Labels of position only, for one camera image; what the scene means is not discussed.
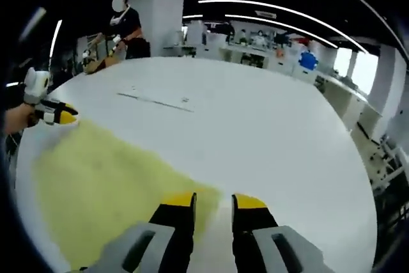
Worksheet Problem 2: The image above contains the blue bag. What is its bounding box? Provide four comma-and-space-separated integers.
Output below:
298, 51, 319, 71

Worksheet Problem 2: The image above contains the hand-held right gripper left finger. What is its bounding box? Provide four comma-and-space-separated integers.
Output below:
79, 191, 197, 273

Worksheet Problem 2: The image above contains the yellow blue grey garment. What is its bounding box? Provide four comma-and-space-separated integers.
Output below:
33, 118, 224, 269

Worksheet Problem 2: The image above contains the long white counter cabinet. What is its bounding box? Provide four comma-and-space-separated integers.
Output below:
188, 45, 384, 139

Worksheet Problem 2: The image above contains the person's left hand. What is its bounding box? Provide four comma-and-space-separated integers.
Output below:
14, 104, 40, 130

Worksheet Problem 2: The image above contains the white ceiling light strip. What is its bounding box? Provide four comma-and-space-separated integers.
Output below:
197, 0, 370, 54
224, 13, 339, 49

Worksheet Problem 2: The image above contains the brown cardboard box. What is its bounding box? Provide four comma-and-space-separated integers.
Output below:
83, 56, 124, 74

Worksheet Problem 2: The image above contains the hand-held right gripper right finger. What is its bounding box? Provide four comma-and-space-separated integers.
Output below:
231, 192, 335, 273

